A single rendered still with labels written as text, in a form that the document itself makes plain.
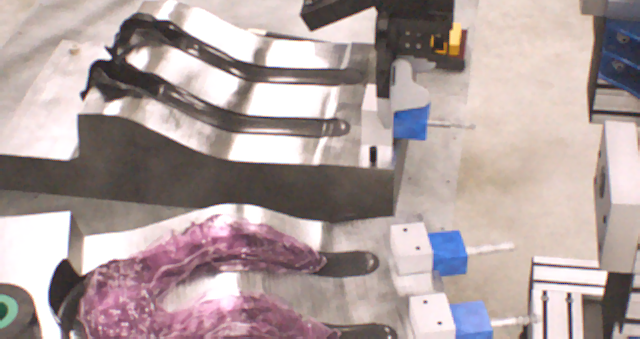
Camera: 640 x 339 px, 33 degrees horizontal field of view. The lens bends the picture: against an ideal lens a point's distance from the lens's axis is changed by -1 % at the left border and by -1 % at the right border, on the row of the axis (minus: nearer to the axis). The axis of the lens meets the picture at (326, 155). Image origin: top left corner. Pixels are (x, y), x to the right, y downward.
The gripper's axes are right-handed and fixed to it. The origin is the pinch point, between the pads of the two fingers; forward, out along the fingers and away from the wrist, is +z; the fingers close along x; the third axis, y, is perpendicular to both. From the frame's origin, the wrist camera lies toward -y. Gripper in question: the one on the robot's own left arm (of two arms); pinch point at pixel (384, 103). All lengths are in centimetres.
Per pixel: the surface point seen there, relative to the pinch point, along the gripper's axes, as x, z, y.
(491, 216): 88, 94, 16
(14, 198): -8.2, 13.5, -45.2
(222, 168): -6.8, 6.4, -18.2
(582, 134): 122, 94, 37
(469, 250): -15.8, 6.9, 11.3
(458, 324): -27.6, 5.9, 10.9
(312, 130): 0.2, 5.1, -8.7
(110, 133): -6.8, 2.8, -31.5
